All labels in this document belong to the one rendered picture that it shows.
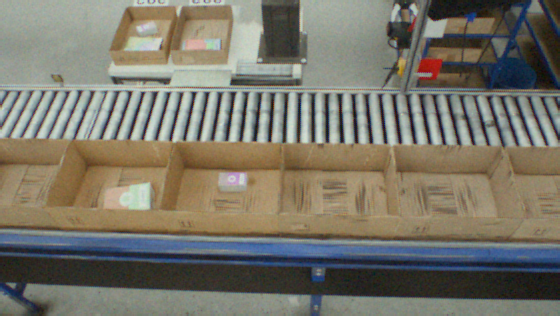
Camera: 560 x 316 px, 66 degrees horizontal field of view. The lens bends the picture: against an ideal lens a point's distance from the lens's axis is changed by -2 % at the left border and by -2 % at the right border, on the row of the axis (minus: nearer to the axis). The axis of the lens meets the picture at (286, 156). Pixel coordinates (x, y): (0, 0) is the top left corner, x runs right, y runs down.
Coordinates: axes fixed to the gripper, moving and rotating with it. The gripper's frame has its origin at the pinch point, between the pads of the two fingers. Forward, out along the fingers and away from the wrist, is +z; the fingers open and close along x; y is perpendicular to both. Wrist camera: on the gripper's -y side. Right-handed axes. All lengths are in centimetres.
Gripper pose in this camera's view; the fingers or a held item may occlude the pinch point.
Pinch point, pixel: (405, 20)
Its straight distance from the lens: 230.2
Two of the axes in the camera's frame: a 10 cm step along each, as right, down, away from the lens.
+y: 1.2, 1.2, 9.9
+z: -0.2, 9.9, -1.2
